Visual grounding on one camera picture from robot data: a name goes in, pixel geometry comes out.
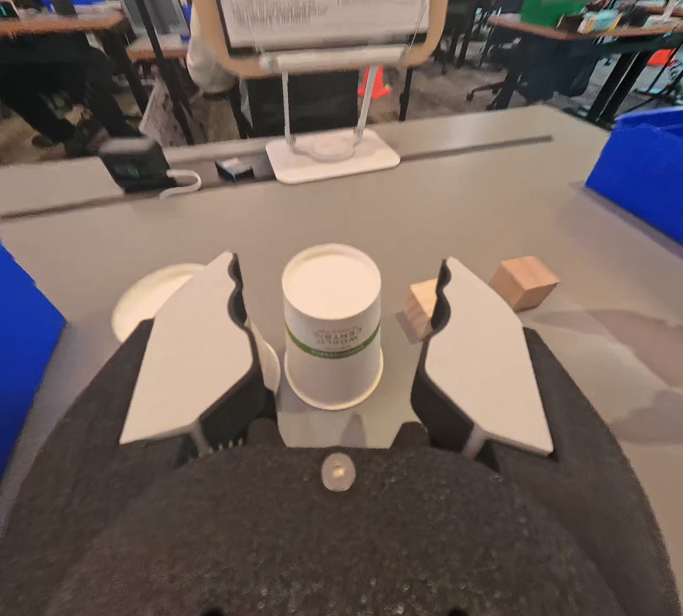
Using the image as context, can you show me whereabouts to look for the white paper cup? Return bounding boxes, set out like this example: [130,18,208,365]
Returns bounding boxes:
[110,262,282,394]
[281,243,384,411]

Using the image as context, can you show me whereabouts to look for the wooden cube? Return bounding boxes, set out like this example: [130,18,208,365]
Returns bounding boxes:
[402,278,442,343]
[488,255,560,313]

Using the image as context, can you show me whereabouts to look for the printed white bag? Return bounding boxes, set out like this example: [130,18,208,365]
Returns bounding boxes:
[139,80,187,148]

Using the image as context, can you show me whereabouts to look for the wooden office desk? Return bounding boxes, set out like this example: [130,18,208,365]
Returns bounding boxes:
[487,12,683,122]

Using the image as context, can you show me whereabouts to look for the green plastic crate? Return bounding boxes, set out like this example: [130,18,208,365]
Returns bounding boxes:
[520,0,589,28]

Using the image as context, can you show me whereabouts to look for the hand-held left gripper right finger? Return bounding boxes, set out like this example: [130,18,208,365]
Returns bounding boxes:
[410,256,555,460]

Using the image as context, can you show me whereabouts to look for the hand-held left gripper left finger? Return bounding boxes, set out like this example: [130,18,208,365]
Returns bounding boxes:
[118,251,271,457]

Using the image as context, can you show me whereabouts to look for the white cable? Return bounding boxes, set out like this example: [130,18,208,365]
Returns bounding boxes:
[158,169,203,201]

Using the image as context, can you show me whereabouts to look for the white document stand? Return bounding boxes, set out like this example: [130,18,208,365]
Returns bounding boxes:
[175,0,463,186]

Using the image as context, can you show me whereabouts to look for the wooden table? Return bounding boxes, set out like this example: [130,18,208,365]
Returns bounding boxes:
[0,10,129,110]

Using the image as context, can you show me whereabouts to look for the black charger box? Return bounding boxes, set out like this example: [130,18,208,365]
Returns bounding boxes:
[98,138,173,195]

